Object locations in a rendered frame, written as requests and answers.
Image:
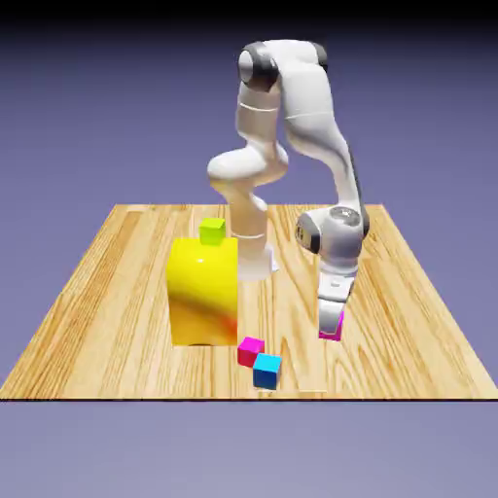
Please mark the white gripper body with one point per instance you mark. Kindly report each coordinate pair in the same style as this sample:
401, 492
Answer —
330, 313

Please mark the large yellow box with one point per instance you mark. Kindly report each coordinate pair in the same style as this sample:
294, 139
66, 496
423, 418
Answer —
202, 288

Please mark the small blue cube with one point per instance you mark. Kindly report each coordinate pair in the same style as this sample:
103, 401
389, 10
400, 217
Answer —
267, 371

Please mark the small lime green cube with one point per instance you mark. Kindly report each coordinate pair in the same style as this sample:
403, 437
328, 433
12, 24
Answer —
212, 231

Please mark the small pink cube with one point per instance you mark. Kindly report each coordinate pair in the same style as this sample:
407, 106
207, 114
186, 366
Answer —
248, 350

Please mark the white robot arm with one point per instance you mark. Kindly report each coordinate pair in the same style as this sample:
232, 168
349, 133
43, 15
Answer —
307, 128

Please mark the small magenta cube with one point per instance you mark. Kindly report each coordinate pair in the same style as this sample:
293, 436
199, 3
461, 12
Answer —
337, 330

